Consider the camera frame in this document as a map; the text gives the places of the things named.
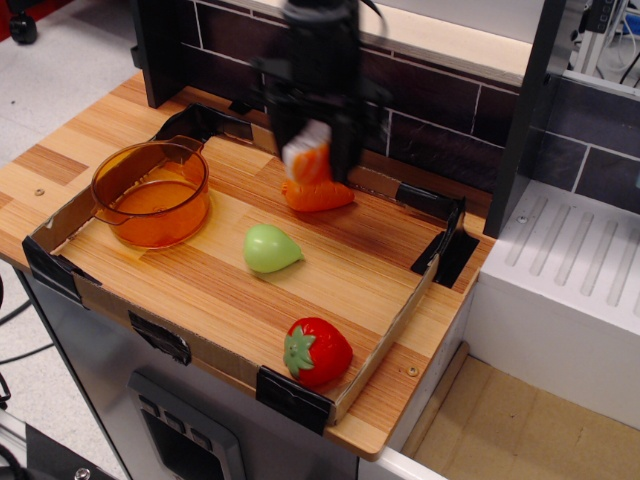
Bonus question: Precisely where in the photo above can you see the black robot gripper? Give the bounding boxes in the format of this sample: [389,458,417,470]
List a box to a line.
[252,14,391,183]

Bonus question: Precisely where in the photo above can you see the salmon sushi toy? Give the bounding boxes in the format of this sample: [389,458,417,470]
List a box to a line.
[282,120,332,185]

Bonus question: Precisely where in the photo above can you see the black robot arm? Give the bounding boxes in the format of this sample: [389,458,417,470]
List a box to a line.
[251,1,391,183]

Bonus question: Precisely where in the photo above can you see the orange transparent plastic pot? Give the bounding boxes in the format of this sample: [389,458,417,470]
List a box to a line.
[90,135,211,249]

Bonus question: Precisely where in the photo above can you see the cardboard fence with black tape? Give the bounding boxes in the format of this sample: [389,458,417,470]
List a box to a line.
[23,104,492,452]

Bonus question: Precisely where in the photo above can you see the orange toy carrot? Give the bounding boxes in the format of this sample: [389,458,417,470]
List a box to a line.
[281,180,355,213]

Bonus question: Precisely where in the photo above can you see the green toy pear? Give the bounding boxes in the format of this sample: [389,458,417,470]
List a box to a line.
[243,224,304,273]

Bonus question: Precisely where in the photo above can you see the red toy strawberry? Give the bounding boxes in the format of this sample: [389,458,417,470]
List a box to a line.
[283,317,353,387]

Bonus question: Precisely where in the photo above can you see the white toy sink drainboard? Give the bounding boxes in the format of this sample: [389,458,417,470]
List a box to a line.
[464,182,639,427]

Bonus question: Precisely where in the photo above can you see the black chair caster wheel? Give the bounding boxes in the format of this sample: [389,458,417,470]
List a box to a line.
[9,12,38,45]

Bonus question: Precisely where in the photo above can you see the grey toy oven front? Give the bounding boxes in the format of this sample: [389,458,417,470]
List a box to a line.
[128,372,246,480]

